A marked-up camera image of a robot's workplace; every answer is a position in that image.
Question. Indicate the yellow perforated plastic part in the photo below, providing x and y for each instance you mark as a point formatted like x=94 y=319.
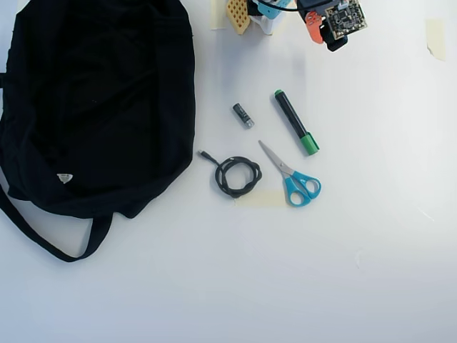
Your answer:
x=238 y=16

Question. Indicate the torn beige masking tape piece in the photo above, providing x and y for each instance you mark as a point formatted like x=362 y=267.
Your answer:
x=436 y=37

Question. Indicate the long beige masking tape strip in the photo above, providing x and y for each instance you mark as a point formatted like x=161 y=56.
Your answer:
x=260 y=199

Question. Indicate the black fabric bag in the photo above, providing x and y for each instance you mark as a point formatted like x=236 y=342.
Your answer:
x=93 y=107

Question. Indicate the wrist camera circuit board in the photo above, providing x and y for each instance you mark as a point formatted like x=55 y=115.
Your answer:
x=344 y=19

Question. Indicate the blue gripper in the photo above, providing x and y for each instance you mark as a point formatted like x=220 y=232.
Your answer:
x=315 y=28

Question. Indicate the black cylindrical battery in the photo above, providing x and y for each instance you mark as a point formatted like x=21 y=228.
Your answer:
x=243 y=116

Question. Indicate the black marker with green cap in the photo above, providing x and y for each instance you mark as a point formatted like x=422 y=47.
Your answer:
x=294 y=119

